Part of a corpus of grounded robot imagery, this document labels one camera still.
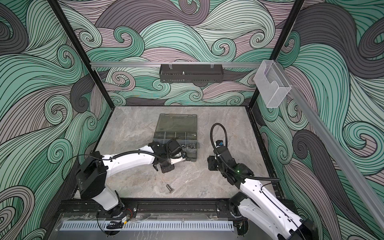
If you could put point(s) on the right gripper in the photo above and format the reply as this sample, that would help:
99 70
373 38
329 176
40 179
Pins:
211 163

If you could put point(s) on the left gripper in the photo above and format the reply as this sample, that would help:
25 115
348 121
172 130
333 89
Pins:
166 169

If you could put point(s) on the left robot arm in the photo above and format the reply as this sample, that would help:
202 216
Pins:
94 171

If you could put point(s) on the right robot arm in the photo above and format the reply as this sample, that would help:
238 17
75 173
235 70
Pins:
255 203

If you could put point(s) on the grey plastic organizer box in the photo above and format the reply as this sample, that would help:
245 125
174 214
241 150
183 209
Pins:
181 127

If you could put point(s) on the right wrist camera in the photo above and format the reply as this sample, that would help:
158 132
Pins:
221 145

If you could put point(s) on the black wall tray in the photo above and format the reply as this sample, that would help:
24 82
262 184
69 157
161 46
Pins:
191 74

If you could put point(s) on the clear plastic wall holder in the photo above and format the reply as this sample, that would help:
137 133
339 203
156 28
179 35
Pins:
272 82

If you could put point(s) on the white slotted cable duct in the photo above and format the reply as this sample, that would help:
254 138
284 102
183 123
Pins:
150 226

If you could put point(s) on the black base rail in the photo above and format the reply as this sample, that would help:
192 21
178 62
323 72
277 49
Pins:
222 208

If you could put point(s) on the aluminium wall rail back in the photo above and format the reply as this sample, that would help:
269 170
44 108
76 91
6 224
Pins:
137 64

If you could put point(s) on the aluminium wall rail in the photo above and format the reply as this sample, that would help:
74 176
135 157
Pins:
137 64
308 104

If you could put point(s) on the aluminium wall rail right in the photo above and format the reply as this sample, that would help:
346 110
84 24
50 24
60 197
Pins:
308 104

